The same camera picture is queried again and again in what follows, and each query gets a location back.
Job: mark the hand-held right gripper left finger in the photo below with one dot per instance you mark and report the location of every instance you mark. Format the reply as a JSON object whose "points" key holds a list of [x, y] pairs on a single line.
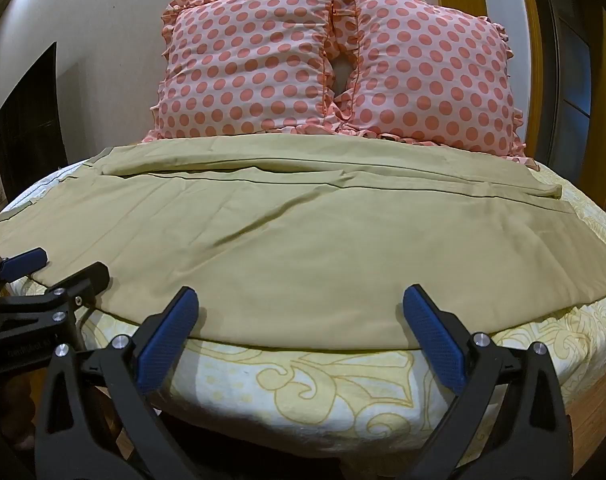
{"points": [[165, 342]]}

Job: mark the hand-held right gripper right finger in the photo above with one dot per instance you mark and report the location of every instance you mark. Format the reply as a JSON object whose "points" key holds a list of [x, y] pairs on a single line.
{"points": [[435, 342]]}

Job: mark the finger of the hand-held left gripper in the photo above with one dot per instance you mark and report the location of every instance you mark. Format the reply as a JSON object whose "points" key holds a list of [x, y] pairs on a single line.
{"points": [[25, 263], [85, 280]]}

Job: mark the yellow floral bed sheet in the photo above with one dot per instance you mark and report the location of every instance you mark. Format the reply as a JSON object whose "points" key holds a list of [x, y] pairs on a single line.
{"points": [[303, 390]]}

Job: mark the pink polka dot pillow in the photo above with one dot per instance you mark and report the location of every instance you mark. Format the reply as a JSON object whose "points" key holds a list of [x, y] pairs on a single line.
{"points": [[248, 60], [428, 70]]}

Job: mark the wooden bed frame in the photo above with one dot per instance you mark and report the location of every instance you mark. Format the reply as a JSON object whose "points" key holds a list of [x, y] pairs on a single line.
{"points": [[595, 420]]}

